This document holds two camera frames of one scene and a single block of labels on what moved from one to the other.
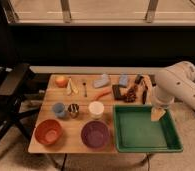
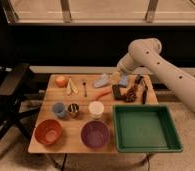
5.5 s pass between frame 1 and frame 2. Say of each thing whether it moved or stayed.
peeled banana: stayed
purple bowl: stayed
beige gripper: moved
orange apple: stayed
